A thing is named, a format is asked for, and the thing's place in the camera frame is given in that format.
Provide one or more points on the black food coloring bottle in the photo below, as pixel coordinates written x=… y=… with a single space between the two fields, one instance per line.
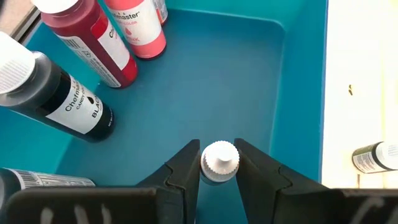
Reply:
x=74 y=109

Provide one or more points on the pink food coloring bottle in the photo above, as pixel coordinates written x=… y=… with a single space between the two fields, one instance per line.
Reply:
x=146 y=46

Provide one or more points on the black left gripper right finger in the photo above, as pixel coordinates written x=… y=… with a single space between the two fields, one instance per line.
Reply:
x=264 y=193

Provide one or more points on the orange-capped red food coloring bottle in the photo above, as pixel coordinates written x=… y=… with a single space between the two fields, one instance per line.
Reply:
x=161 y=12

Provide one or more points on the small white-capped dark bottle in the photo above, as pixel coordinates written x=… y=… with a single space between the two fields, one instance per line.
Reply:
x=219 y=161
x=365 y=158

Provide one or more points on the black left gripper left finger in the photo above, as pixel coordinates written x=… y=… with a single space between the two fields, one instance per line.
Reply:
x=183 y=186

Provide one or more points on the green food coloring bottle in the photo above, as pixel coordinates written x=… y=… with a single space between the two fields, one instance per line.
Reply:
x=46 y=180

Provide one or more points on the blue plastic bin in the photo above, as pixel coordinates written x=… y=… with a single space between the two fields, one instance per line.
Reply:
x=202 y=77

